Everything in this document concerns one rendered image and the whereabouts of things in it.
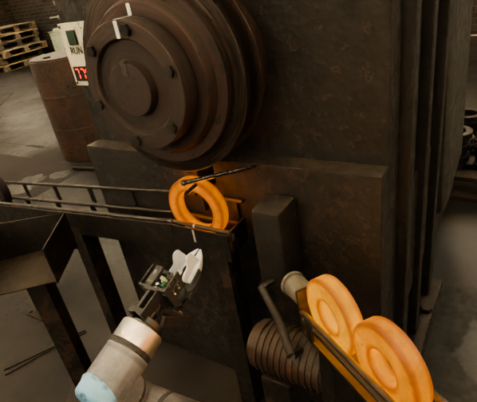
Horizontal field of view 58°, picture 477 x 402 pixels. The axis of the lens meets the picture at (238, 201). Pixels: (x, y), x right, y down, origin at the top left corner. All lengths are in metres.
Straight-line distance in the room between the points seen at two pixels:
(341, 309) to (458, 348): 1.06
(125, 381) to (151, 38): 0.65
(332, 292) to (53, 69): 3.35
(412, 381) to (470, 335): 1.17
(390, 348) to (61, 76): 3.49
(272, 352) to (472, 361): 0.90
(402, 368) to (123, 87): 0.75
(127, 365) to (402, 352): 0.48
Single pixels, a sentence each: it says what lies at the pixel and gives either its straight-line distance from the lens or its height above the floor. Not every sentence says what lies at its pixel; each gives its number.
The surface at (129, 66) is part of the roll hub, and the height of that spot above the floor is 1.16.
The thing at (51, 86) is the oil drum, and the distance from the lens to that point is 3.93.
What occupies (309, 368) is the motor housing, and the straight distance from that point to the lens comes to 1.05.
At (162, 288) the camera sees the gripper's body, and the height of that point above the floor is 0.76.
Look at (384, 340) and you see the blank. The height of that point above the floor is 0.79.
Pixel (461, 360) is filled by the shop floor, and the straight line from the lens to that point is 1.79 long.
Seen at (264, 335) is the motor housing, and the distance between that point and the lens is 1.09.
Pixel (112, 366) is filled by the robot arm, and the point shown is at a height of 0.72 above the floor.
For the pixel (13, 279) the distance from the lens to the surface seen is 1.48.
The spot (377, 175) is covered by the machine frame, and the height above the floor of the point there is 0.87.
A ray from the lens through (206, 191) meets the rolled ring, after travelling 1.12.
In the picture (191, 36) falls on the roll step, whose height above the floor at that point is 1.20.
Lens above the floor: 1.31
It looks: 28 degrees down
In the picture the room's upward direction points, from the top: 10 degrees counter-clockwise
